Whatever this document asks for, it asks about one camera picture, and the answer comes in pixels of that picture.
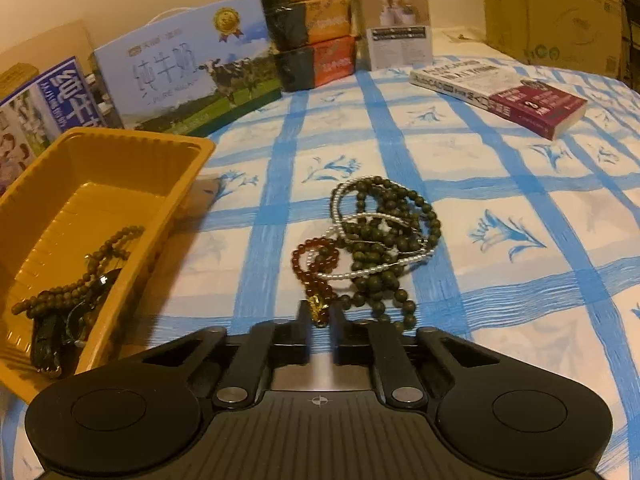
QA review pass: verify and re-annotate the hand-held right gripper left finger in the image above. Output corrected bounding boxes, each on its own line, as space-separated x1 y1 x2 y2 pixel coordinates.
131 301 313 409

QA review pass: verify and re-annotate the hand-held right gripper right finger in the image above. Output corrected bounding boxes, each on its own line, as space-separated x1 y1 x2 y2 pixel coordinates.
331 301 503 409

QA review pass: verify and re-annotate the red amber bead bracelet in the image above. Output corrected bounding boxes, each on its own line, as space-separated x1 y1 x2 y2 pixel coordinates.
291 238 342 329
12 225 147 322

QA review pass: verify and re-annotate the large green bead necklace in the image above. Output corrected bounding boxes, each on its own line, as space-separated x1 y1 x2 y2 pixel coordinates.
331 175 444 335

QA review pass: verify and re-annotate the black strap gold wristwatch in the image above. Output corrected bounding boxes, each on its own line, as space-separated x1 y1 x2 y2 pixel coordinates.
29 269 124 380

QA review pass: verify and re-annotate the yellow plastic tray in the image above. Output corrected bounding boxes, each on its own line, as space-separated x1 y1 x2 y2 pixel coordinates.
0 127 217 405

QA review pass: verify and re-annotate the blue checked white cloth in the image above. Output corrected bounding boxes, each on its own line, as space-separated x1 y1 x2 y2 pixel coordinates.
0 62 640 480

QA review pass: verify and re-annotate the black and red-orange box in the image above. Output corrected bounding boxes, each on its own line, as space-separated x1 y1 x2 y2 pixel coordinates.
274 36 359 94

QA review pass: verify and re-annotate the white book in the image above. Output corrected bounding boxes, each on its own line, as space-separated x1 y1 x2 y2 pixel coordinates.
409 56 533 103

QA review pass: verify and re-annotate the blue milk carton box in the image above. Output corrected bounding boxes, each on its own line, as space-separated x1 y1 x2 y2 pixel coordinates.
93 0 282 137

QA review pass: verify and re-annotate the dark red book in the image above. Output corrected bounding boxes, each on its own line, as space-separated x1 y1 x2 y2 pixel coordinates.
486 79 589 142

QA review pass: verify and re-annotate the black and orange box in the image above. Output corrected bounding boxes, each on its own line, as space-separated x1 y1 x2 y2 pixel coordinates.
264 0 354 50

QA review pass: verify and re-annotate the white box with photo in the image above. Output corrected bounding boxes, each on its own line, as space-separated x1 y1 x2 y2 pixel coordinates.
349 0 434 72

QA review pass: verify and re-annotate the milk box with figures print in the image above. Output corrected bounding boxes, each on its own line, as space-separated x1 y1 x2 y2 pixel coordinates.
0 54 97 190

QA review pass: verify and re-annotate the tan cardboard box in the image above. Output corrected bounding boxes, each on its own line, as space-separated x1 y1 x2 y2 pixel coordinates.
0 19 97 93

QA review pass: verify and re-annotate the brown cardboard box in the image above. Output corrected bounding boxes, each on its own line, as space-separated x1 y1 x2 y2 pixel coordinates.
478 0 627 80

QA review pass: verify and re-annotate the dark shelf unit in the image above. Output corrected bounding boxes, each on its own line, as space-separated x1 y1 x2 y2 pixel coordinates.
619 0 640 83

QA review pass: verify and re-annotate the white pearl necklace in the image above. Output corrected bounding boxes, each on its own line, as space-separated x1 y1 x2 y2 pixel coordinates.
307 177 437 282

